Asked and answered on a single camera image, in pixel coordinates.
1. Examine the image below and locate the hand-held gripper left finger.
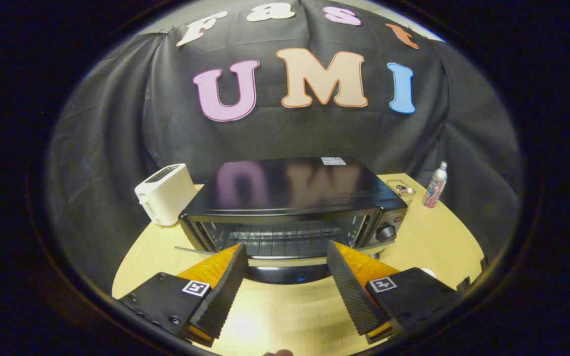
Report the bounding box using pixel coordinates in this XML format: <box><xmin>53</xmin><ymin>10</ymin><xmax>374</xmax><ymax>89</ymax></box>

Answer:
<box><xmin>118</xmin><ymin>242</ymin><xmax>249</xmax><ymax>348</ymax></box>

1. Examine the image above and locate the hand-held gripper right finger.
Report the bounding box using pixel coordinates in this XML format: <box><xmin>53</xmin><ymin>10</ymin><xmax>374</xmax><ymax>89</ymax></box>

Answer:
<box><xmin>326</xmin><ymin>240</ymin><xmax>460</xmax><ymax>345</ymax></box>

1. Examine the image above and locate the black toaster oven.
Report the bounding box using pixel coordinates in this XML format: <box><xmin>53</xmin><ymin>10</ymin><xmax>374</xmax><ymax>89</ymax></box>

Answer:
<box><xmin>175</xmin><ymin>157</ymin><xmax>409</xmax><ymax>285</ymax></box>

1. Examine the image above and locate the white pop-up toaster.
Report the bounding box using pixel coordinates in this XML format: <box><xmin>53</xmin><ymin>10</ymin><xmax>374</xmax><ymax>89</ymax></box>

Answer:
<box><xmin>134</xmin><ymin>163</ymin><xmax>198</xmax><ymax>227</ymax></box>

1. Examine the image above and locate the pink label spray bottle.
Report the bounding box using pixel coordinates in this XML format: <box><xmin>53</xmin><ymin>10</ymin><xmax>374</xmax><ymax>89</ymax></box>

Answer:
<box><xmin>422</xmin><ymin>161</ymin><xmax>448</xmax><ymax>209</ymax></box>

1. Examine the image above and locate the small wire basket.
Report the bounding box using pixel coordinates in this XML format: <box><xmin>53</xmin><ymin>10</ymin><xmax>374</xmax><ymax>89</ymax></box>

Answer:
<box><xmin>386</xmin><ymin>178</ymin><xmax>417</xmax><ymax>206</ymax></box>

